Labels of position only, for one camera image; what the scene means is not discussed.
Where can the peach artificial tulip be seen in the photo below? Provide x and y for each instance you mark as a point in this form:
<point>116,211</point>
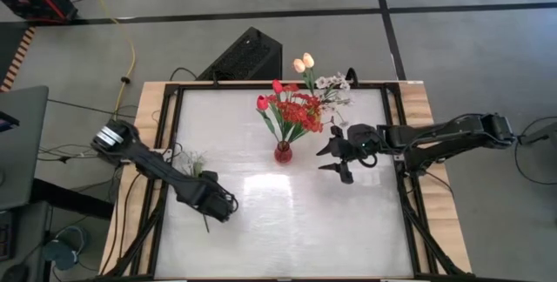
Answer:
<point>299,65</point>
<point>308,60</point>

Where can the black clamp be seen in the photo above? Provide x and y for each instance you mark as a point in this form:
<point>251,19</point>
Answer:
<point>351,75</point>

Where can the red artificial flower bunch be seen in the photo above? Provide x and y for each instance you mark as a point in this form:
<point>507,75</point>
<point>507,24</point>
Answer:
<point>300,114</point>

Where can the dark teal round object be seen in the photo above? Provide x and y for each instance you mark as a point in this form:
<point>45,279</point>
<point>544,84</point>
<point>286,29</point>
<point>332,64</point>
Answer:
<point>61,253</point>

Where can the red glass vase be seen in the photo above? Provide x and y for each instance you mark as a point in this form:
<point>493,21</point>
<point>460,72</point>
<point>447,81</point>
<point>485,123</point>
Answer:
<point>283,155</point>

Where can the dark device with screen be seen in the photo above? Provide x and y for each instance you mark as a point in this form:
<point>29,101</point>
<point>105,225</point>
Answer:
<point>6,122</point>

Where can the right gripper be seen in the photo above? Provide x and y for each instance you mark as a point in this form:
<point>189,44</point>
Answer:
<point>365,145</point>

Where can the grey desk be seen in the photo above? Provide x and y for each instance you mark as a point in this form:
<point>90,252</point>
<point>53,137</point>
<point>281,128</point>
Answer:
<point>22,151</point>

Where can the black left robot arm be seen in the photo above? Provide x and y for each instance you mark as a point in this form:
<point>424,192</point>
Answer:
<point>152,166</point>

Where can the grey stand base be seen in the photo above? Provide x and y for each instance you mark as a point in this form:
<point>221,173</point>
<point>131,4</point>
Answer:
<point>539,134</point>

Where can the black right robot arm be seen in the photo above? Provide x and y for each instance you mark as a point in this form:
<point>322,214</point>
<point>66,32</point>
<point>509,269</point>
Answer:
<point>457,134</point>

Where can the black perforated box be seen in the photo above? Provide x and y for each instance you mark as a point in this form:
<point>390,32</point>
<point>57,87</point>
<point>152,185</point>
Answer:
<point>248,58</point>

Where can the black table frame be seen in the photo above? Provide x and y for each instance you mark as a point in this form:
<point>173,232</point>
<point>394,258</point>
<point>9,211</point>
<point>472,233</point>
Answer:
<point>217,85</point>

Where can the white artificial flower bunch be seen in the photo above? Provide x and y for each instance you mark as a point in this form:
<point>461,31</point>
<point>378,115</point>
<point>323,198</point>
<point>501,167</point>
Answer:
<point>333,82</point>

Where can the green stem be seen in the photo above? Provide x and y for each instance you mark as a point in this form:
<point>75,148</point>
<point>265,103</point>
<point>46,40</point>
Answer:
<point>193,164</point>

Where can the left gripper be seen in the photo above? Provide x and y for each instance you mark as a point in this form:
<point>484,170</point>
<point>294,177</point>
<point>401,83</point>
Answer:
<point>217,201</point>

